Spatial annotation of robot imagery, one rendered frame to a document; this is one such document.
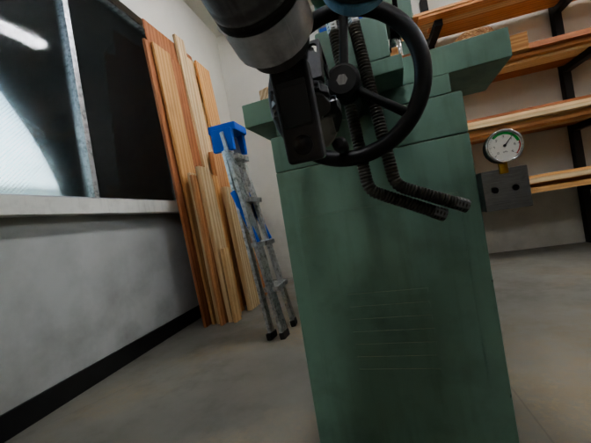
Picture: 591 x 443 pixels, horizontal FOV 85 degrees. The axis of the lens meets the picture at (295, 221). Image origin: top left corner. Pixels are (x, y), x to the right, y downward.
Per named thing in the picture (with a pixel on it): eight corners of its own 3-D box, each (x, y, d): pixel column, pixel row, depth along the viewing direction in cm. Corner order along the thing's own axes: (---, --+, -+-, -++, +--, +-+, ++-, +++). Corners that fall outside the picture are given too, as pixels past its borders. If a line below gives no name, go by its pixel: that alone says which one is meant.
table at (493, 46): (224, 119, 73) (221, 93, 73) (273, 143, 102) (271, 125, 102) (534, 30, 55) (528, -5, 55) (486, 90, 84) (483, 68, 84)
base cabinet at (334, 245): (317, 453, 80) (272, 174, 80) (350, 352, 135) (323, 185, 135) (526, 468, 66) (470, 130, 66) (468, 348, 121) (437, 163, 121)
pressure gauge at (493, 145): (490, 175, 60) (483, 133, 60) (485, 177, 64) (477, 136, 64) (528, 168, 58) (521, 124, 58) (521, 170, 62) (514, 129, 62)
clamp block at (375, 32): (318, 77, 66) (311, 34, 66) (331, 98, 79) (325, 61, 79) (392, 54, 62) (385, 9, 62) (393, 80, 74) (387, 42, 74)
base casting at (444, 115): (273, 174, 80) (267, 138, 80) (324, 185, 135) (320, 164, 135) (471, 131, 67) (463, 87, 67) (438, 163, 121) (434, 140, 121)
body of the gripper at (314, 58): (331, 69, 46) (305, -8, 36) (337, 119, 44) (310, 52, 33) (282, 84, 49) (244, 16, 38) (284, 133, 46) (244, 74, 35)
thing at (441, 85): (276, 136, 80) (273, 120, 80) (301, 149, 100) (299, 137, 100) (451, 91, 67) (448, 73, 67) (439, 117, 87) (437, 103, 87)
